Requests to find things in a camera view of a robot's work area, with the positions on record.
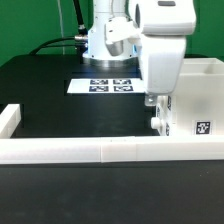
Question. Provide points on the white marker tag sheet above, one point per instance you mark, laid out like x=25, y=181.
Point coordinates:
x=107, y=86

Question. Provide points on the white drawer cabinet box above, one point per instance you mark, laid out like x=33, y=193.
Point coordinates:
x=198, y=100

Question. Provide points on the white drawer tray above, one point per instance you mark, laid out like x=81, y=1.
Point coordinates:
x=162, y=125
x=163, y=106

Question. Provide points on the white front drawer tray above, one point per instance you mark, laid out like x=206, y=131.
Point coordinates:
x=162, y=125

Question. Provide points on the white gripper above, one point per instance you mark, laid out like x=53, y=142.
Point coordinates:
x=160, y=60

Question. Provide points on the white U-shaped fence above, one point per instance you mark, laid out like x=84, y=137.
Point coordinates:
x=100, y=150

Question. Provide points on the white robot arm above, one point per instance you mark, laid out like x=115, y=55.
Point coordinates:
x=151, y=32

